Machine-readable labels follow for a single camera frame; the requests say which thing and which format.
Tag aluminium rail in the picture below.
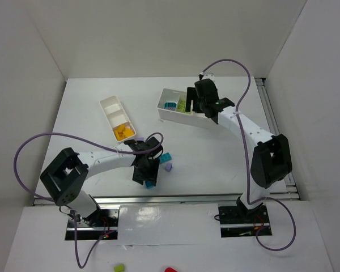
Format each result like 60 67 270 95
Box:
254 76 298 201
33 192 244 206

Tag orange 2x2 lego brick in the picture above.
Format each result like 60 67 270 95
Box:
115 124 126 133

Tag green lego on front edge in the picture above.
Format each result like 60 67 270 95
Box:
113 263 125 272

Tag red object on front edge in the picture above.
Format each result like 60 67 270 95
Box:
164 267 177 272

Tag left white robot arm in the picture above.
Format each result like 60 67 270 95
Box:
40 137 163 224

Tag right side aluminium rail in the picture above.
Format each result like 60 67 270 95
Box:
254 76 298 201

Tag left white divided tray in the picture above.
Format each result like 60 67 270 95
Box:
99 96 137 143

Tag turquoise round lego piece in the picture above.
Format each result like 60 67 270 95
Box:
164 102 177 111

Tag white divided tray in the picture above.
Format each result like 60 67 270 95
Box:
157 88 219 129
99 96 137 143

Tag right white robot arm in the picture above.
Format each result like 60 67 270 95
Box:
186 79 292 210

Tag yellow round flower lego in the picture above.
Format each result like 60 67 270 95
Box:
115 133 126 141

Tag turquoise 2x2 lego brick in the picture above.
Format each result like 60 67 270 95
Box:
145 181 154 189

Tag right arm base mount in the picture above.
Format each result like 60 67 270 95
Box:
214 204 272 238

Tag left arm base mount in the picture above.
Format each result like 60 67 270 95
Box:
60 206 120 241

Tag right white divided tray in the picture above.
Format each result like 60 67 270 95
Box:
157 88 219 129

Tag blue 2x4 lego brick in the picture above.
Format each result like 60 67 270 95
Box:
159 152 172 164

